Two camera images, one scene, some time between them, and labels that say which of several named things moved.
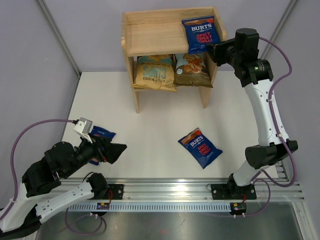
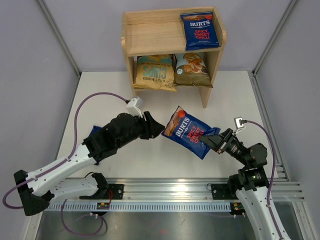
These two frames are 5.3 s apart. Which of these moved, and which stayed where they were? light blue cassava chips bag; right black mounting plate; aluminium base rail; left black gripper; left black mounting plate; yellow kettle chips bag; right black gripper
Moved: right black gripper; left black gripper
Stayed: aluminium base rail; light blue cassava chips bag; yellow kettle chips bag; right black mounting plate; left black mounting plate
